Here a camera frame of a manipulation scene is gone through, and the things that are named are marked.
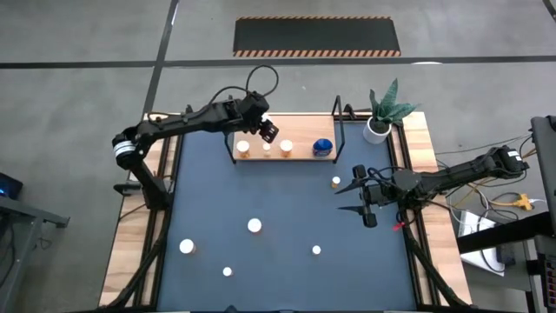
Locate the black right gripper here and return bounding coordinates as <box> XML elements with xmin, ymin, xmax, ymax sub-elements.
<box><xmin>334</xmin><ymin>164</ymin><xmax>395</xmax><ymax>229</ymax></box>

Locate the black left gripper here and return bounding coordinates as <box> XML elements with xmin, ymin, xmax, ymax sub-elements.
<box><xmin>236</xmin><ymin>91</ymin><xmax>280</xmax><ymax>144</ymax></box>

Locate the blue medicine bottle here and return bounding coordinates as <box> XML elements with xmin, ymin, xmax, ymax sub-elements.
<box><xmin>312</xmin><ymin>137</ymin><xmax>334</xmax><ymax>158</ymax></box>

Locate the snake plant in white pot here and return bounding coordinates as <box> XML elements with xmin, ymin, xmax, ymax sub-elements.
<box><xmin>362</xmin><ymin>77</ymin><xmax>418</xmax><ymax>145</ymax></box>

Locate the black hazard-striped floor mat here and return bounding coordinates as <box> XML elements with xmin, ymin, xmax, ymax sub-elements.
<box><xmin>233</xmin><ymin>16</ymin><xmax>402</xmax><ymax>58</ymax></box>

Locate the blue-grey table mat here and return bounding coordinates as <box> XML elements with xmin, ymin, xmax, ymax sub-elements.
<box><xmin>156</xmin><ymin>117</ymin><xmax>419</xmax><ymax>312</ymax></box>

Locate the white sheet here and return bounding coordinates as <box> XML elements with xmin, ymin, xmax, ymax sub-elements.
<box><xmin>458</xmin><ymin>210</ymin><xmax>508</xmax><ymax>278</ymax></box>

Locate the yellow power adapter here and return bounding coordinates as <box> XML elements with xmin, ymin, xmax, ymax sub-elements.
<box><xmin>508</xmin><ymin>193</ymin><xmax>534</xmax><ymax>212</ymax></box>

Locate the device with coloured buttons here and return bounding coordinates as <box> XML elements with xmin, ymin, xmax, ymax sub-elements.
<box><xmin>541</xmin><ymin>254</ymin><xmax>556</xmax><ymax>310</ymax></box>

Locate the grey metal cart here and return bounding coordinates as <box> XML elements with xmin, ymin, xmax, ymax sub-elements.
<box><xmin>0</xmin><ymin>195</ymin><xmax>70</xmax><ymax>313</ymax></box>

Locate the black device with blue light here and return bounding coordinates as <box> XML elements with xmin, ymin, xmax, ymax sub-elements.
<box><xmin>0</xmin><ymin>172</ymin><xmax>24</xmax><ymax>201</ymax></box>

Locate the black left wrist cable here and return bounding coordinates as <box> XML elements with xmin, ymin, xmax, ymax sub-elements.
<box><xmin>208</xmin><ymin>64</ymin><xmax>280</xmax><ymax>108</ymax></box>

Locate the wooden shelf black metal frame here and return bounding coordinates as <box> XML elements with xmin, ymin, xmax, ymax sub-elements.
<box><xmin>223</xmin><ymin>94</ymin><xmax>348</xmax><ymax>165</ymax></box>

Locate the black metal table frame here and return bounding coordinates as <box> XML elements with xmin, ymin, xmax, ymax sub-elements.
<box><xmin>102</xmin><ymin>103</ymin><xmax>474</xmax><ymax>313</ymax></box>

